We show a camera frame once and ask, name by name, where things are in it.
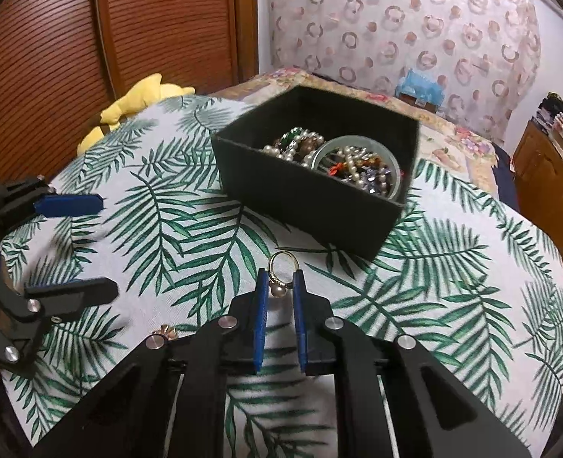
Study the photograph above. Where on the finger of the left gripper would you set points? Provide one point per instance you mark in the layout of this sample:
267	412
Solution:
69	205
75	296

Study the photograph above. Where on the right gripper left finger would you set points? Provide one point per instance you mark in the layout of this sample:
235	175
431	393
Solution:
247	340

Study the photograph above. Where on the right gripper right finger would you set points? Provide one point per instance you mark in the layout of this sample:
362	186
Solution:
315	350

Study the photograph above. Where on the black jewelry box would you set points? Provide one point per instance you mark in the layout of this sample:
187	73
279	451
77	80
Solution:
330	210

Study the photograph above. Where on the pale green jade bangle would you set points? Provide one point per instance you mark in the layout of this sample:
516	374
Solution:
361	162

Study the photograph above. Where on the small gold brooch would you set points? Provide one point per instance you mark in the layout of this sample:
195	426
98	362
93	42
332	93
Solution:
168	332

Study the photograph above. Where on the yellow Pikachu plush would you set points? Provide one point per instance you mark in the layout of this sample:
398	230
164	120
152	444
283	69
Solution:
148	91

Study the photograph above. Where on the palm leaf print cloth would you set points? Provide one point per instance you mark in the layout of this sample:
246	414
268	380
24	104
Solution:
466	276

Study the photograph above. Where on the wooden louvered wardrobe door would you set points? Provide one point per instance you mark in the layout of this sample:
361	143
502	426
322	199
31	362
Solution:
63	61

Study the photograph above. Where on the blue bag on box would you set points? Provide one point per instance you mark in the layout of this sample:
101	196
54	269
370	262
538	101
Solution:
422	89

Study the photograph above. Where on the wooden sideboard cabinet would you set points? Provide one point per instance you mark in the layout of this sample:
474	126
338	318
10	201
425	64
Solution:
539	183

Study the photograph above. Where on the stack of folded clothes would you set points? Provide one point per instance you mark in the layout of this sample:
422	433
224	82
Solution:
549	115

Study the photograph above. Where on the circle pattern curtain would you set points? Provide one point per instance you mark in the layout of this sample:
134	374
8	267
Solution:
482	54

